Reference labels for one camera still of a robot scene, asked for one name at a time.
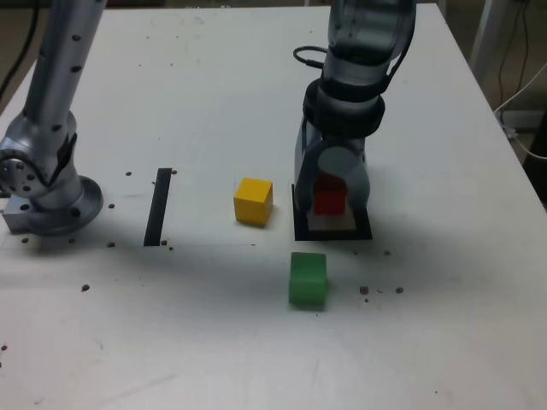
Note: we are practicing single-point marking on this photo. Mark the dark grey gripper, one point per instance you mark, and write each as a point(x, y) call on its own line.
point(346, 142)

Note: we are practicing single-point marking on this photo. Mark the red cube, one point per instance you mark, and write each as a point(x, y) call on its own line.
point(329, 203)

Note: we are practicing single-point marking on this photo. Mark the yellow cube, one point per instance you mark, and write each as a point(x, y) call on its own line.
point(252, 205)

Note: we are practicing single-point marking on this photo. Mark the green cube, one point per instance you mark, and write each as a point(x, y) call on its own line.
point(307, 282)

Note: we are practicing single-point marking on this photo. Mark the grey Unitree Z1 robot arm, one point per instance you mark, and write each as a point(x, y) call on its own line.
point(51, 107)

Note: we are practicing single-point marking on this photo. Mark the black tape square outline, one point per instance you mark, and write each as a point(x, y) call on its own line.
point(333, 236)

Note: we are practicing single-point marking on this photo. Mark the black tape strip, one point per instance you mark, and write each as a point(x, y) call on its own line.
point(156, 209)

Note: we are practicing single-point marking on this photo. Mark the white metal frame leg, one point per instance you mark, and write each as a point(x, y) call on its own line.
point(485, 30)

